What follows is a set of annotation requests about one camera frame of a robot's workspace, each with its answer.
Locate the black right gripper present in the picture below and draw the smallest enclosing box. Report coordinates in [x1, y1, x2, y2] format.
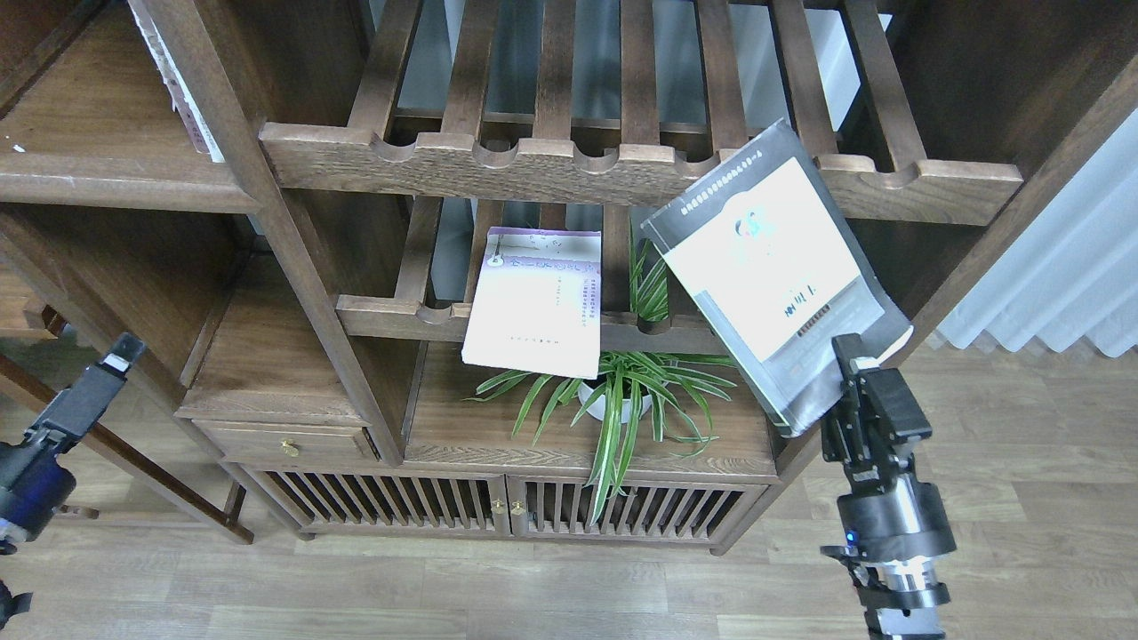
[820, 333, 957, 567]

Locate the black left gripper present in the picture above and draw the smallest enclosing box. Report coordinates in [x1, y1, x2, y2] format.
[1, 333, 147, 548]

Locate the green black cover book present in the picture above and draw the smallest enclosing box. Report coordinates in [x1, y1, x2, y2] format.
[641, 120, 913, 438]

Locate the pale purple white book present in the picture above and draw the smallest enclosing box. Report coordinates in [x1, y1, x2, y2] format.
[461, 227, 602, 380]

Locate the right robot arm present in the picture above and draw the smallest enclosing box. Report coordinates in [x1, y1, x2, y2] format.
[820, 333, 957, 639]

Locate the green spider plant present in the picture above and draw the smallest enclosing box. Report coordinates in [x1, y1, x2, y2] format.
[465, 216, 739, 528]

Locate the white curtain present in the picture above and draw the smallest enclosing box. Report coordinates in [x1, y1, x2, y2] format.
[935, 115, 1137, 356]

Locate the white plant pot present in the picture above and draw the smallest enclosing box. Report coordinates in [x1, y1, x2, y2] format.
[577, 380, 630, 424]

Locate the white book spine upright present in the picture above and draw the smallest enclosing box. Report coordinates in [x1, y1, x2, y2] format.
[127, 1, 225, 164]

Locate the dark wooden bookshelf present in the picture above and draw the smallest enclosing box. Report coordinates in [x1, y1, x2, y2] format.
[3, 1, 1135, 555]

